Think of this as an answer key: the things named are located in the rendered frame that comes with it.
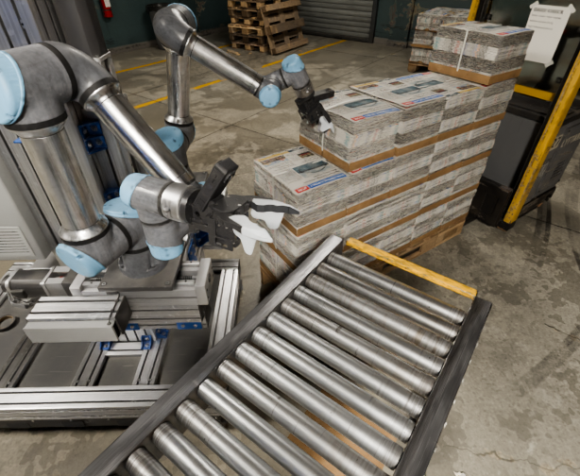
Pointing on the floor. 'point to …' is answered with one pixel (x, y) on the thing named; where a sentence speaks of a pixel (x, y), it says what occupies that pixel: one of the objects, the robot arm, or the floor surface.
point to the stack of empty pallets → (255, 35)
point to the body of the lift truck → (530, 115)
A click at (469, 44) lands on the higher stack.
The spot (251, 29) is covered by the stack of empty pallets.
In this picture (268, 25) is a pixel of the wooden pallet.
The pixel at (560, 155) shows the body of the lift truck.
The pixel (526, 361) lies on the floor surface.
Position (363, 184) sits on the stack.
